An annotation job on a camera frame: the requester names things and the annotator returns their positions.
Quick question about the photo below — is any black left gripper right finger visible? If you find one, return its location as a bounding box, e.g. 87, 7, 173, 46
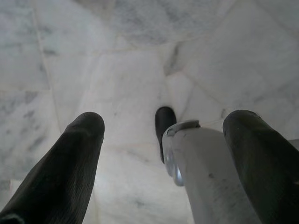
222, 109, 299, 224

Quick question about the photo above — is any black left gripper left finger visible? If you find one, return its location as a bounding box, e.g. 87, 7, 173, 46
0, 112, 105, 224

